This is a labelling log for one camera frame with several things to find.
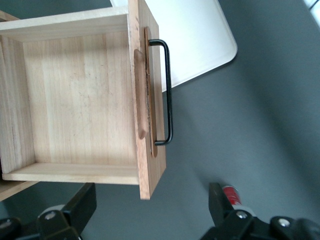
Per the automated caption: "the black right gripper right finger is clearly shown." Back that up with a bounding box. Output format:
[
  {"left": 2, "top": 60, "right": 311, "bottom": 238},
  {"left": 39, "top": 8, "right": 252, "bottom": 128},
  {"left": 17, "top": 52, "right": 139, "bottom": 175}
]
[{"left": 199, "top": 182, "right": 320, "bottom": 240}]

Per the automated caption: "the red bottle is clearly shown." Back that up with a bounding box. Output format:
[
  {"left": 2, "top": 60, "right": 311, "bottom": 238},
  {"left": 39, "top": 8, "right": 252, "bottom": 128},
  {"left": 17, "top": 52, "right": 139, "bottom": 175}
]
[{"left": 222, "top": 184, "right": 243, "bottom": 206}]

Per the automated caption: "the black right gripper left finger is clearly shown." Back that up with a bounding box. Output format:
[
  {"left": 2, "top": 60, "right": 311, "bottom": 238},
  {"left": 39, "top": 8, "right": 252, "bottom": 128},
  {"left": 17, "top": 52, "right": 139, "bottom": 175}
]
[{"left": 0, "top": 182, "right": 98, "bottom": 240}]

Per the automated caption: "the light wooden drawer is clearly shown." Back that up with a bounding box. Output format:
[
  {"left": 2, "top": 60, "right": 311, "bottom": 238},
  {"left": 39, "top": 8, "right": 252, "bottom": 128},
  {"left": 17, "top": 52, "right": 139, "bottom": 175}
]
[{"left": 0, "top": 0, "right": 167, "bottom": 201}]

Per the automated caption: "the white plastic tray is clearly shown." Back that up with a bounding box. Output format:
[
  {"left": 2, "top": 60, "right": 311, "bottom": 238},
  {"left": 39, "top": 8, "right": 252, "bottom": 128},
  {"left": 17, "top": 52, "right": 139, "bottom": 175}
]
[{"left": 109, "top": 0, "right": 238, "bottom": 93}]

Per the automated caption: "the wooden drawer cabinet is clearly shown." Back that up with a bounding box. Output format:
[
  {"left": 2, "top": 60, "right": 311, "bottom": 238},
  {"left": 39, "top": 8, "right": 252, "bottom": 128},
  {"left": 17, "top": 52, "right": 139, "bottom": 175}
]
[{"left": 0, "top": 9, "right": 36, "bottom": 202}]

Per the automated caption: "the black metal drawer handle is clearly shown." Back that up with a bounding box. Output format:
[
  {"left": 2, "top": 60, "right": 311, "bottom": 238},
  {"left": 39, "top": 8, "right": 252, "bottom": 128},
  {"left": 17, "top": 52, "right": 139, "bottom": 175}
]
[{"left": 148, "top": 39, "right": 174, "bottom": 147}]

